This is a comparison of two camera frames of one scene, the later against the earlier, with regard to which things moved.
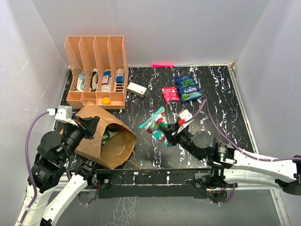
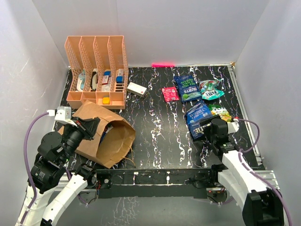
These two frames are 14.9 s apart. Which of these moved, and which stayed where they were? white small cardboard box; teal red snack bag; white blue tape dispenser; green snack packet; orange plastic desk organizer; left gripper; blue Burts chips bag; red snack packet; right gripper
Moved: right gripper; green snack packet; teal red snack bag
Stayed: blue Burts chips bag; white small cardboard box; orange plastic desk organizer; white blue tape dispenser; red snack packet; left gripper
